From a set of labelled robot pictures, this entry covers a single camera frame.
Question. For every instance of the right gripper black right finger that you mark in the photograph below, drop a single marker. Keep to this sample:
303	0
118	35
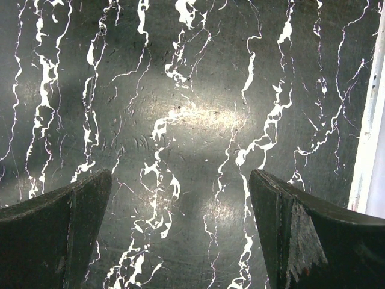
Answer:
308	242

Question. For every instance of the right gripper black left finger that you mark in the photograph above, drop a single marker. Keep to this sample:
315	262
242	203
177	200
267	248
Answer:
48	241

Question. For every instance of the aluminium rail frame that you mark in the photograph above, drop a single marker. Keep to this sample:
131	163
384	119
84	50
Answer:
367	187

